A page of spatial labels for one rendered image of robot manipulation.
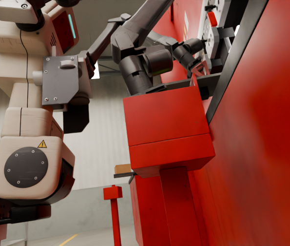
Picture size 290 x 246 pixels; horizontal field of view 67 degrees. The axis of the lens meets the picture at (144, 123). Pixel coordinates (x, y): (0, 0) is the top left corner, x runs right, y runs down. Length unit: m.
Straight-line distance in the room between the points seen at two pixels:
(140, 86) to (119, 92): 8.39
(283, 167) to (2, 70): 0.77
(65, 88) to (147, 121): 0.31
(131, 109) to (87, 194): 7.46
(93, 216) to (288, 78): 7.65
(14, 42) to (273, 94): 0.71
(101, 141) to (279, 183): 7.81
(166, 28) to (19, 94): 1.70
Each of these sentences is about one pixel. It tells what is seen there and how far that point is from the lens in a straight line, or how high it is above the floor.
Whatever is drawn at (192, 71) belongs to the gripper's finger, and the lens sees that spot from 0.90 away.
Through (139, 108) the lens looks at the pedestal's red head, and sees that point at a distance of 0.45.
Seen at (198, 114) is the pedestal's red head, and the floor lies 0.74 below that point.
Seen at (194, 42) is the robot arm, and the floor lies 1.20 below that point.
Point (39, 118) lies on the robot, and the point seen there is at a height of 0.85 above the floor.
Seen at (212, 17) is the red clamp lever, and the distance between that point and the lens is 0.91.
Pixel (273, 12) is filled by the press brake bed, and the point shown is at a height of 0.81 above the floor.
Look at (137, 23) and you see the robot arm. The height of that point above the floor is 1.03.
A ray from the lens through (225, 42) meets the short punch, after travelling 0.99.
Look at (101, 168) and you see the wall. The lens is 7.91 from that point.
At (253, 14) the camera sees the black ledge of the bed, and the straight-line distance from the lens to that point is 0.41.
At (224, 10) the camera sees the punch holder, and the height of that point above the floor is 1.17.
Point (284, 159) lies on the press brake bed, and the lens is 0.39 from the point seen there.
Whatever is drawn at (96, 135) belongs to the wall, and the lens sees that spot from 8.20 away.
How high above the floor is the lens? 0.60
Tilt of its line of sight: 20 degrees up
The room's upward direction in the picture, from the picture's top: 9 degrees counter-clockwise
